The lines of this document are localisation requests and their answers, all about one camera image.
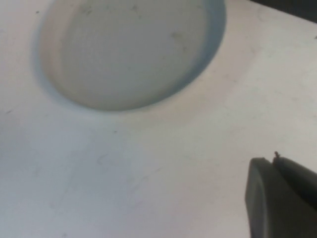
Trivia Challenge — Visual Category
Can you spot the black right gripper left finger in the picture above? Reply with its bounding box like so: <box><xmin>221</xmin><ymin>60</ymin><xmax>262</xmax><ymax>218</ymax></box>
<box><xmin>245</xmin><ymin>157</ymin><xmax>317</xmax><ymax>238</ymax></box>

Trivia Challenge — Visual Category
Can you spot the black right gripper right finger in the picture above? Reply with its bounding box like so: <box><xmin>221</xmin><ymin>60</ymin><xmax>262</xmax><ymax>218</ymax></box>
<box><xmin>272</xmin><ymin>156</ymin><xmax>317</xmax><ymax>211</ymax></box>

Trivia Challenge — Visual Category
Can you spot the white round plate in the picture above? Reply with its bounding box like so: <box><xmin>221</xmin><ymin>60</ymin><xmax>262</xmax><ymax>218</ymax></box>
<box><xmin>39</xmin><ymin>0</ymin><xmax>227</xmax><ymax>111</ymax></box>

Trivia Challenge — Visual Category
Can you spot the black plastic drip tray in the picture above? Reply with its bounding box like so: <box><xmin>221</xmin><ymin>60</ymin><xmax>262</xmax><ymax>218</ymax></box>
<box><xmin>250</xmin><ymin>0</ymin><xmax>317</xmax><ymax>24</ymax></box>

